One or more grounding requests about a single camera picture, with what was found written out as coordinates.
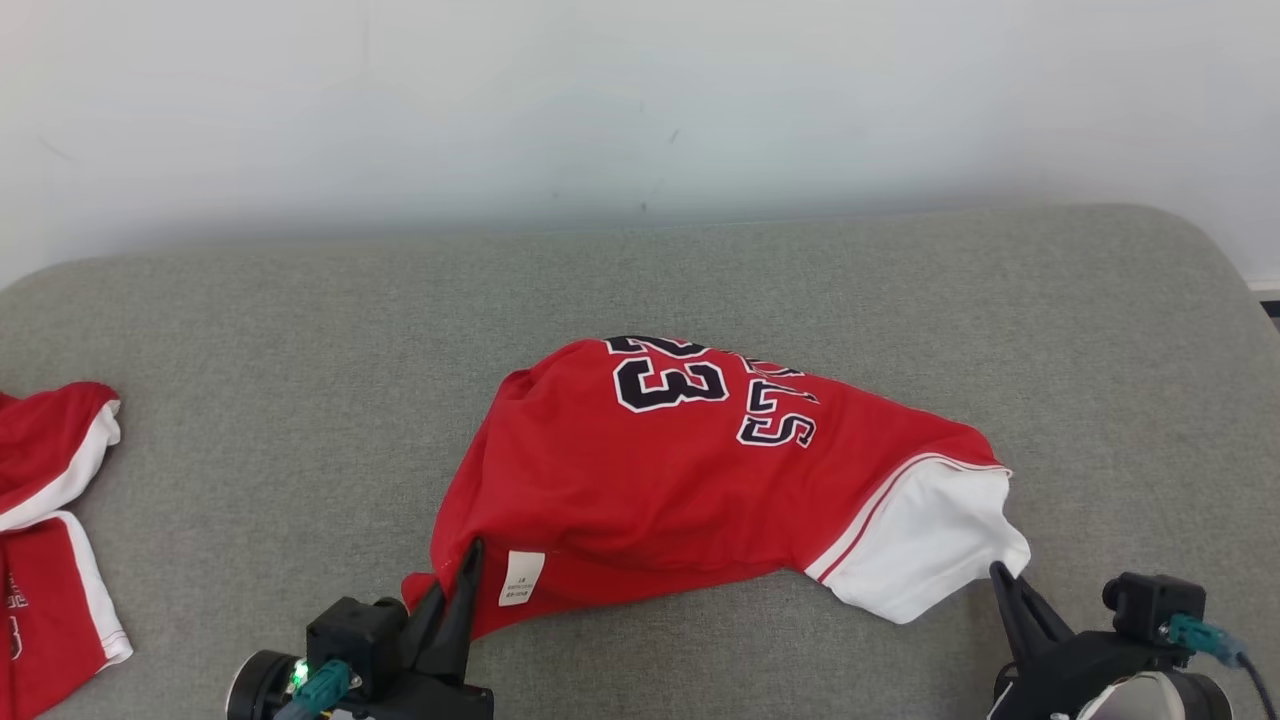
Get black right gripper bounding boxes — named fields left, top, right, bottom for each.
left=988, top=562, right=1193, bottom=720

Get red white-trimmed shorts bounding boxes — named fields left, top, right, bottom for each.
left=0, top=381, right=134, bottom=720

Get red basketball jersey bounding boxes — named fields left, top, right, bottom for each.
left=400, top=335, right=1032, bottom=641

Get grey fabric sofa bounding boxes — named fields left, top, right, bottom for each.
left=0, top=203, right=1280, bottom=720

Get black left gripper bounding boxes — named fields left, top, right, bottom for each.
left=345, top=538, right=496, bottom=720

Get teal camera cable plug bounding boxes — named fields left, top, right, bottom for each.
left=1165, top=614, right=1280, bottom=720
left=274, top=659, right=354, bottom=720

